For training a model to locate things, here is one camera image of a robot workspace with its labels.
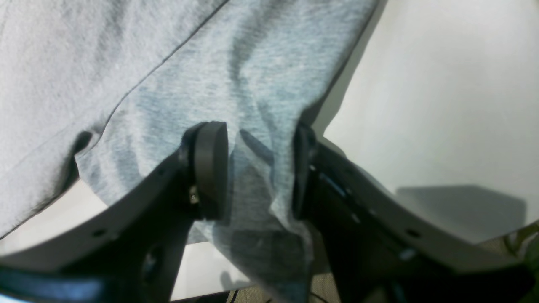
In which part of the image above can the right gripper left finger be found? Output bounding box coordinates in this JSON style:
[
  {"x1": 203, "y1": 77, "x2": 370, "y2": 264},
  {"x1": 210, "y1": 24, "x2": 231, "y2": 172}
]
[{"x1": 0, "y1": 122, "x2": 228, "y2": 303}]

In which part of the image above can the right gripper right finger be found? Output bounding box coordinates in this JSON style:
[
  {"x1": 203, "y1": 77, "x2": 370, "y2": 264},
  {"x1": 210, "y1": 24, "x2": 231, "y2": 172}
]
[{"x1": 291, "y1": 123, "x2": 537, "y2": 303}]

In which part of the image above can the grey T-shirt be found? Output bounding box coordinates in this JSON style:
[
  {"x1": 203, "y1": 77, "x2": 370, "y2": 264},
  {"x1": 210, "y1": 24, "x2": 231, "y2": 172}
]
[{"x1": 0, "y1": 0, "x2": 378, "y2": 303}]

